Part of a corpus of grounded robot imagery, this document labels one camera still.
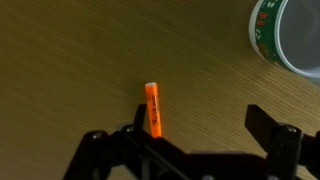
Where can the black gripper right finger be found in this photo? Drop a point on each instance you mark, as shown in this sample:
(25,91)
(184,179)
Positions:
(283,150)

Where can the orange marker pen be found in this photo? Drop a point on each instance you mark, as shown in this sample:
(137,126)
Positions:
(154,110)

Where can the white mug with green band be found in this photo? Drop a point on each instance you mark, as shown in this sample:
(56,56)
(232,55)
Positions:
(266,36)

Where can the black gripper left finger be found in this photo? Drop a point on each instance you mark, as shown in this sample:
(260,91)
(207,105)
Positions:
(110,150)

